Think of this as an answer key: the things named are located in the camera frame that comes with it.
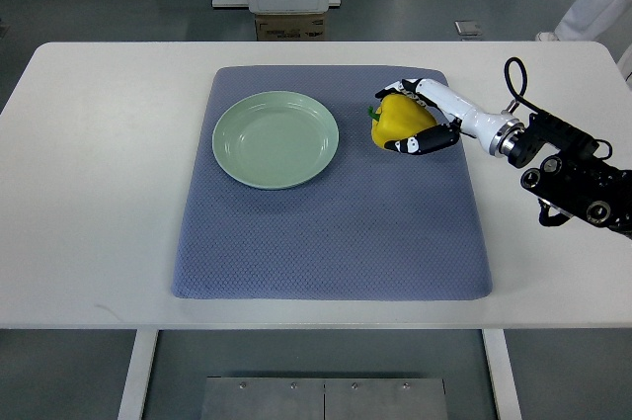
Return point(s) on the grey floor socket plate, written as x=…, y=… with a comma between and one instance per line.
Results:
x=468, y=28

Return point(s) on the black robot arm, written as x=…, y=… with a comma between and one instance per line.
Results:
x=573, y=182

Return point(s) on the person in striped trousers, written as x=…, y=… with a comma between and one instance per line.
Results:
x=586, y=20

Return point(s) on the white table leg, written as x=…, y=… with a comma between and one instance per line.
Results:
x=501, y=375
x=138, y=375

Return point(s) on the cardboard box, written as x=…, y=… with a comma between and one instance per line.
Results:
x=291, y=28

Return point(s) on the yellow bell pepper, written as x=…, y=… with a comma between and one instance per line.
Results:
x=398, y=117

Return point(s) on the left white table leg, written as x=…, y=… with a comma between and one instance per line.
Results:
x=138, y=375

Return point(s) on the light green plate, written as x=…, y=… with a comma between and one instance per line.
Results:
x=275, y=140

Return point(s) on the right white table leg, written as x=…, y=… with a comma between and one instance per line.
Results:
x=501, y=375

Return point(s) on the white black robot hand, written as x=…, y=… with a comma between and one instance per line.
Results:
x=497, y=133

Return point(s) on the blue textured mat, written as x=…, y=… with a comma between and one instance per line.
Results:
x=374, y=225

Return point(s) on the metal base plate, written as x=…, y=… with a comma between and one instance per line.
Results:
x=324, y=398

